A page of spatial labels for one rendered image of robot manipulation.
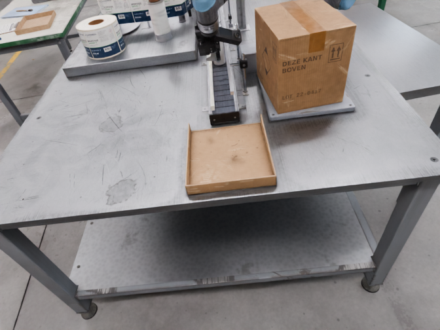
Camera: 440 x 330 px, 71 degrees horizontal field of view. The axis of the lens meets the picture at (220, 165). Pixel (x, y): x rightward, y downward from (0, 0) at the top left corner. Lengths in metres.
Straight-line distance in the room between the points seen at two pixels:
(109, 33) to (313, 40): 1.03
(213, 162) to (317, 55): 0.47
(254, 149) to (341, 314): 0.93
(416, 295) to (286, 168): 1.03
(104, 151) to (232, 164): 0.47
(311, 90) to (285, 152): 0.25
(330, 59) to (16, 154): 1.16
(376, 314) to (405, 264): 0.31
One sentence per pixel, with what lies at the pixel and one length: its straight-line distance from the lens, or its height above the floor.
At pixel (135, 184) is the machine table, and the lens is 1.00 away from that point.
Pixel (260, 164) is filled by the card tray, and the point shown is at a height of 0.83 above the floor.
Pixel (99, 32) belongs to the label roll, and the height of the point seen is 1.01.
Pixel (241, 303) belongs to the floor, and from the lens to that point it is 1.62.
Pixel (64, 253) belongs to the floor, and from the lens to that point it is 2.08.
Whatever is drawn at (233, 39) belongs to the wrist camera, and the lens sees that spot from 1.21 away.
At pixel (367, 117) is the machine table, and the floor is 0.83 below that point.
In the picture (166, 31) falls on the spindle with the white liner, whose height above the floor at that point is 0.92.
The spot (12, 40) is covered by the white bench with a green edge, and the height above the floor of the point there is 0.80.
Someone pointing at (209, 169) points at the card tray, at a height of 0.83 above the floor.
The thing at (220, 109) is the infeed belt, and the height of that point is 0.88.
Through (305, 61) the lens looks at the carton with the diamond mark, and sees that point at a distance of 1.05.
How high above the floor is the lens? 1.51
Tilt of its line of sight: 44 degrees down
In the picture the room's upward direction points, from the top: 10 degrees counter-clockwise
